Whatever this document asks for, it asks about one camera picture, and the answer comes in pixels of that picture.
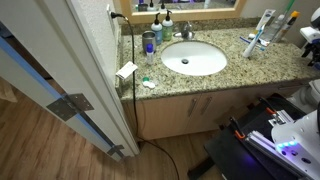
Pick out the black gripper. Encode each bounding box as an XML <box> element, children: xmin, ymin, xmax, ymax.
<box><xmin>301</xmin><ymin>41</ymin><xmax>320</xmax><ymax>68</ymax></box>

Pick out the white oval sink basin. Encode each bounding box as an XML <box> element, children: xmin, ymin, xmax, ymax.
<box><xmin>160</xmin><ymin>40</ymin><xmax>229</xmax><ymax>77</ymax></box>

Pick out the sunscreen spray orange cap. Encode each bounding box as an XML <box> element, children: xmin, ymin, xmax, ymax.
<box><xmin>273</xmin><ymin>10</ymin><xmax>300</xmax><ymax>43</ymax></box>

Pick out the white toilet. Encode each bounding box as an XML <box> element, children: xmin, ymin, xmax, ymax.
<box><xmin>288</xmin><ymin>43</ymin><xmax>320</xmax><ymax>114</ymax></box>

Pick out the tall white toothpaste tube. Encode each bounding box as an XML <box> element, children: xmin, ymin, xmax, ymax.
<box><xmin>242</xmin><ymin>8</ymin><xmax>277</xmax><ymax>59</ymax></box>

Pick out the blue toothbrush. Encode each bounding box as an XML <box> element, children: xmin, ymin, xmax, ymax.
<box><xmin>239</xmin><ymin>35</ymin><xmax>266</xmax><ymax>52</ymax></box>

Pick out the orange black clamp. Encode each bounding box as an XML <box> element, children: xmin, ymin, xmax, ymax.
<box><xmin>229</xmin><ymin>116</ymin><xmax>247</xmax><ymax>140</ymax></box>
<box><xmin>259</xmin><ymin>96</ymin><xmax>279</xmax><ymax>118</ymax></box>

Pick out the chrome faucet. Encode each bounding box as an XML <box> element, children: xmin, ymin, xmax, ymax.
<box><xmin>173</xmin><ymin>20</ymin><xmax>196</xmax><ymax>40</ymax></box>

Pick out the black robot cart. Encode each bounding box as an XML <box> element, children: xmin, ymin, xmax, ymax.
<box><xmin>187</xmin><ymin>93</ymin><xmax>309</xmax><ymax>180</ymax></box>

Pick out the green soap pump bottle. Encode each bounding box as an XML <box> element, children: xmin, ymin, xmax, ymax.
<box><xmin>161</xmin><ymin>9</ymin><xmax>175</xmax><ymax>42</ymax></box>

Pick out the blue label soap pump bottle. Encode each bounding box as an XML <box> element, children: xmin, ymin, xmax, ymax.
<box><xmin>151</xmin><ymin>11</ymin><xmax>164</xmax><ymax>46</ymax></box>

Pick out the wooden vanity cabinet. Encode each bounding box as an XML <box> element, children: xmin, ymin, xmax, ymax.
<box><xmin>121</xmin><ymin>78</ymin><xmax>314</xmax><ymax>141</ymax></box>

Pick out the small bottle blue cap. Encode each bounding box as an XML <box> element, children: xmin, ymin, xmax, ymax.
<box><xmin>146</xmin><ymin>42</ymin><xmax>155</xmax><ymax>65</ymax></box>

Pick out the grey metal tumbler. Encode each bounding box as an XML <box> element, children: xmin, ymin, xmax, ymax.
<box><xmin>141</xmin><ymin>30</ymin><xmax>157</xmax><ymax>54</ymax></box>

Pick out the white paper card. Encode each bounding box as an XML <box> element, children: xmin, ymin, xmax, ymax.
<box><xmin>115</xmin><ymin>60</ymin><xmax>139</xmax><ymax>80</ymax></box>

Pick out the small metal hinge plate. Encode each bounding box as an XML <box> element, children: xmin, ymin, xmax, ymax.
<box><xmin>106</xmin><ymin>144</ymin><xmax>125</xmax><ymax>157</ymax></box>

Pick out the large metal hinge plate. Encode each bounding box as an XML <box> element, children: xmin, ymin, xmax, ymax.
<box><xmin>46</xmin><ymin>92</ymin><xmax>95</xmax><ymax>122</ymax></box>

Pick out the white door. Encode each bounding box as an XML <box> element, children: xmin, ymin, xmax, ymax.
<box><xmin>0</xmin><ymin>0</ymin><xmax>140</xmax><ymax>163</ymax></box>

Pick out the green plastic handle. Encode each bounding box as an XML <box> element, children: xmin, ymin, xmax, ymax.
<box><xmin>282</xmin><ymin>0</ymin><xmax>297</xmax><ymax>17</ymax></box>

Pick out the aluminium mounting rail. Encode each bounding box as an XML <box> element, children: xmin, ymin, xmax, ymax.
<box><xmin>245</xmin><ymin>109</ymin><xmax>311</xmax><ymax>179</ymax></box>

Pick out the metal cabinet handle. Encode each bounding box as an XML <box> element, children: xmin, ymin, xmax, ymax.
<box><xmin>187</xmin><ymin>97</ymin><xmax>198</xmax><ymax>118</ymax></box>
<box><xmin>199</xmin><ymin>96</ymin><xmax>213</xmax><ymax>116</ymax></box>

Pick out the wooden mirror frame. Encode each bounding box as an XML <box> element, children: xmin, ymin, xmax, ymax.
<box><xmin>119</xmin><ymin>0</ymin><xmax>248</xmax><ymax>24</ymax></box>

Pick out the black power cable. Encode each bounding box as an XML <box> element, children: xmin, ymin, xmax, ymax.
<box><xmin>109</xmin><ymin>10</ymin><xmax>181</xmax><ymax>180</ymax></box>

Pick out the white wall outlet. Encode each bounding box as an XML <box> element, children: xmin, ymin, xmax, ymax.
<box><xmin>106</xmin><ymin>3</ymin><xmax>116</xmax><ymax>34</ymax></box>

